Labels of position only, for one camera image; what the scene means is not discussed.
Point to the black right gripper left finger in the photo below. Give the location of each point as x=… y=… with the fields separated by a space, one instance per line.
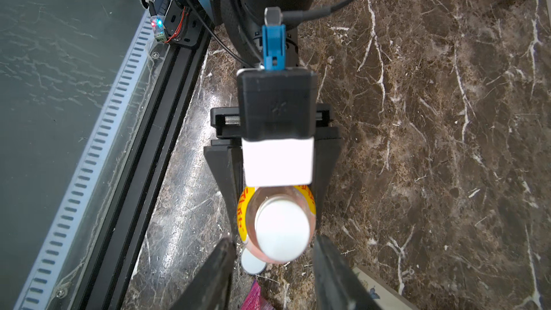
x=211 y=287

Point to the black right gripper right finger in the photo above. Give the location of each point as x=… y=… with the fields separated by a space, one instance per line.
x=336 y=286

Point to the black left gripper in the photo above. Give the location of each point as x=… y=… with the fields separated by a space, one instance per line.
x=224 y=157

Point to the clear pink drink bottle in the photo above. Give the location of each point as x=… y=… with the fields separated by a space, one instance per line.
x=253 y=197

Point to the white screwed bottle cap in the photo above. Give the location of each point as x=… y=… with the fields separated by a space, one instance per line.
x=282 y=229

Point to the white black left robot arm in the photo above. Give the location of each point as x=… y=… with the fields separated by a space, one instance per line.
x=262 y=31

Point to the white loose bottle cap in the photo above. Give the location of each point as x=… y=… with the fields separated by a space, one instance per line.
x=251 y=264

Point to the purple candy bag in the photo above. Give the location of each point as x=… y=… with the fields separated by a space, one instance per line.
x=255 y=301

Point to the white cracker snack packet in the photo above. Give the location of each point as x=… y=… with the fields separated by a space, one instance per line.
x=385 y=297

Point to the small lit circuit board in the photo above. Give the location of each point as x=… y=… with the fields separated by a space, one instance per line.
x=158 y=27

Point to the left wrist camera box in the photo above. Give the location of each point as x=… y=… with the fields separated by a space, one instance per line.
x=277 y=124

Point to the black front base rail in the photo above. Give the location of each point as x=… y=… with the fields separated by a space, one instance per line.
x=90 y=251

